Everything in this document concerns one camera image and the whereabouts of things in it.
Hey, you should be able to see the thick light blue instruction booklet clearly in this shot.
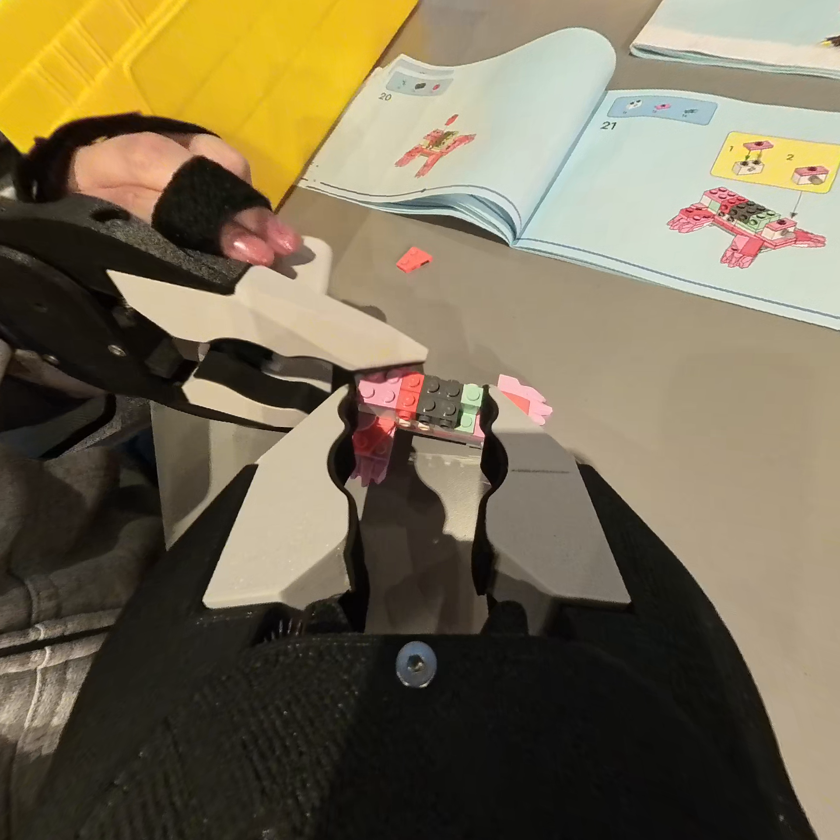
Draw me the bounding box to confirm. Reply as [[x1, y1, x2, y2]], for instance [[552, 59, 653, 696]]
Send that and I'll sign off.
[[298, 26, 840, 330]]

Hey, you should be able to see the person's left hand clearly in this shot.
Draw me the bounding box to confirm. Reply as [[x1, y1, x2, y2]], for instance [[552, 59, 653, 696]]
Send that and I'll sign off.
[[72, 128, 304, 268]]

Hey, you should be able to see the grey desk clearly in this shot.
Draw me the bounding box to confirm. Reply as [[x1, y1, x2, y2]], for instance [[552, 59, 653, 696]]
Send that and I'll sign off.
[[151, 0, 840, 840]]

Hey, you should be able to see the thin light blue instruction booklet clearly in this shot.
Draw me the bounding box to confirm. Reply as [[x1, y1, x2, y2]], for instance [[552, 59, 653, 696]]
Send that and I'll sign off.
[[630, 0, 840, 80]]

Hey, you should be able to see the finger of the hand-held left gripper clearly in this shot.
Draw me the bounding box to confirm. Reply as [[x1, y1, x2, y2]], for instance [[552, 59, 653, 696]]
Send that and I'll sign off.
[[181, 341, 339, 433], [105, 236, 429, 378]]

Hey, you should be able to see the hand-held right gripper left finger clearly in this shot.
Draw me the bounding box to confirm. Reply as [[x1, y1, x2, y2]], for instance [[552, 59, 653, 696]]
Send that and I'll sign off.
[[202, 385, 367, 634]]

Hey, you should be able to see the pink toy brick model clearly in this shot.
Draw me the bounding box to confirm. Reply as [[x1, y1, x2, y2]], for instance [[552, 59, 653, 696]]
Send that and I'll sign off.
[[350, 369, 553, 487]]

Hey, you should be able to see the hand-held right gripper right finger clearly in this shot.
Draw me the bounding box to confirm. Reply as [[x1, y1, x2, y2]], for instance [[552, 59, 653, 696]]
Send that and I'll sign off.
[[472, 386, 633, 632]]

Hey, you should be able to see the yellow plastic bin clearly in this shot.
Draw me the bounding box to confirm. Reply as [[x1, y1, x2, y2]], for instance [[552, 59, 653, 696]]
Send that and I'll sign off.
[[0, 0, 421, 211]]

